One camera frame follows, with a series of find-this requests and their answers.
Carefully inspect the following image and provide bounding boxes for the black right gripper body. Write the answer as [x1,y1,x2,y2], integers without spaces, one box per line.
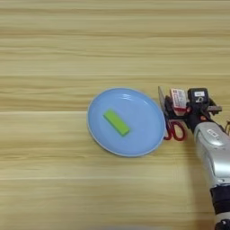
[166,102,224,133]

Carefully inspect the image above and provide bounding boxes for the white pink small box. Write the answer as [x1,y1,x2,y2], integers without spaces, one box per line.
[169,87,190,117]

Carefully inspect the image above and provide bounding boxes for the red handled scissors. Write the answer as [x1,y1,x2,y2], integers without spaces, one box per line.
[157,85,188,142]

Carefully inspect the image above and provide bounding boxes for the blue round plate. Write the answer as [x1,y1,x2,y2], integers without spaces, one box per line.
[86,87,166,158]

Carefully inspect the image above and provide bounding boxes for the green rectangular block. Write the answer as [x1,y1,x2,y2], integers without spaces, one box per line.
[102,108,131,137]

